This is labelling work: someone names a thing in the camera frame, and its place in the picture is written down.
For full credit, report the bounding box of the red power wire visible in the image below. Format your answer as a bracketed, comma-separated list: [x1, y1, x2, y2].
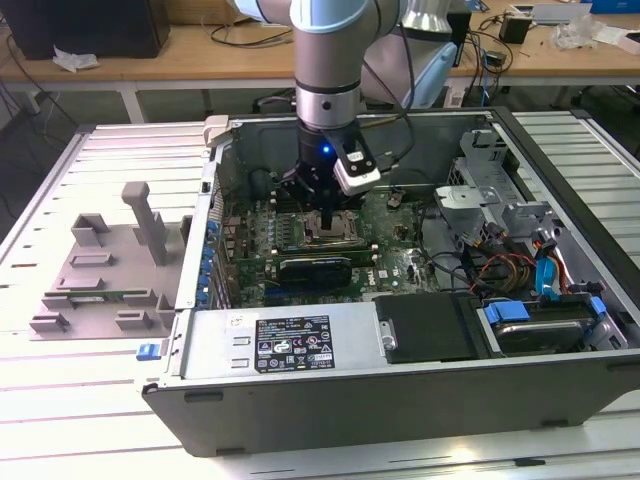
[482, 253, 536, 274]

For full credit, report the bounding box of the blue flat data wire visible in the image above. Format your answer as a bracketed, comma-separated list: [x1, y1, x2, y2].
[533, 238, 569, 304]

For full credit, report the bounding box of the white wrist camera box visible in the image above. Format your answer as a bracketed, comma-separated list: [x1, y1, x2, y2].
[324, 128, 384, 197]

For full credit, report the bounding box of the blue case release latch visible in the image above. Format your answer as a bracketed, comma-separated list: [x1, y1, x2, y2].
[135, 342, 168, 362]

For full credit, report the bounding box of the blue disk carrier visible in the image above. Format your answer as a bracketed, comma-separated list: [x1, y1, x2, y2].
[482, 295, 610, 329]

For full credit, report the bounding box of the green motherboard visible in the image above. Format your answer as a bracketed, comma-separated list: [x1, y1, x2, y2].
[214, 188, 437, 309]

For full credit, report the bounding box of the CPU socket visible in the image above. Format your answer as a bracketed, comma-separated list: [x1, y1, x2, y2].
[297, 208, 365, 245]

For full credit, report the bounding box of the black camera cable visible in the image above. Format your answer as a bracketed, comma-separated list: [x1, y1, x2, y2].
[372, 22, 419, 174]

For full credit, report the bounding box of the yellow power wire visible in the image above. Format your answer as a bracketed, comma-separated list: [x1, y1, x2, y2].
[512, 262, 536, 291]

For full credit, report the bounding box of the crumpled white paper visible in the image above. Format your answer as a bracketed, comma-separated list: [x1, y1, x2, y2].
[52, 43, 100, 72]

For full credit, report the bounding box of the blue box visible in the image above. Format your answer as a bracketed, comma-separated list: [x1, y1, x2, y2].
[591, 0, 640, 15]

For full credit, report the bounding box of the silver power supply unit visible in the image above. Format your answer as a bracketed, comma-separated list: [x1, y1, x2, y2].
[178, 301, 389, 382]

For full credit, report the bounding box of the black power adapter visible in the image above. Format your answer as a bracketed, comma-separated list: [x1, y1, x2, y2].
[498, 12, 532, 45]

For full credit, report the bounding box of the wooden desk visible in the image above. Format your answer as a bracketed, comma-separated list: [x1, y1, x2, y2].
[0, 0, 640, 96]

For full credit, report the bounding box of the black plastic shroud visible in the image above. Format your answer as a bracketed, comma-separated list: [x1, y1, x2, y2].
[373, 293, 484, 365]

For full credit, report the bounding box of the beige case latch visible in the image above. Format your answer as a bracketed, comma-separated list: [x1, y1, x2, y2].
[203, 114, 236, 147]

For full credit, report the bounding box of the black RAM slot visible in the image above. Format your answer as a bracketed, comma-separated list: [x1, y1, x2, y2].
[273, 246, 379, 253]
[273, 243, 379, 250]
[273, 253, 380, 261]
[273, 250, 379, 257]

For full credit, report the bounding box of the clear plastic bag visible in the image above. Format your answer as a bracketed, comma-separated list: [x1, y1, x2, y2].
[551, 13, 604, 51]

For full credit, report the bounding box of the open grey PC case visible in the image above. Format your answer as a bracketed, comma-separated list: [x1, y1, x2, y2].
[140, 105, 640, 459]

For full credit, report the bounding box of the white cardboard box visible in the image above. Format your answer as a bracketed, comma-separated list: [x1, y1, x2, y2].
[589, 23, 640, 55]

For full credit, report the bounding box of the orange data wire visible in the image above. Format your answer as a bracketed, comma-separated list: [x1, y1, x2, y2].
[558, 247, 574, 296]

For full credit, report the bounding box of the grey parts rack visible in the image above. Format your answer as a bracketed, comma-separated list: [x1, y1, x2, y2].
[28, 180, 196, 342]

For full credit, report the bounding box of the green RAM stick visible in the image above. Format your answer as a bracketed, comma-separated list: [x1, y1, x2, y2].
[67, 289, 151, 304]

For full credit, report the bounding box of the silver metal drive cage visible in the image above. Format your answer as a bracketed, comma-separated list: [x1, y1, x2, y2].
[433, 128, 556, 241]

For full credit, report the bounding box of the black computer tower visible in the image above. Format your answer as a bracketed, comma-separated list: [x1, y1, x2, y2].
[2, 0, 171, 61]

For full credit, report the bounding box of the hard disk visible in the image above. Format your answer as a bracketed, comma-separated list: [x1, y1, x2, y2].
[492, 319, 585, 357]

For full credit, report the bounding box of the graphics card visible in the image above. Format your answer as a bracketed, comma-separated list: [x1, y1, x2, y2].
[276, 256, 353, 290]

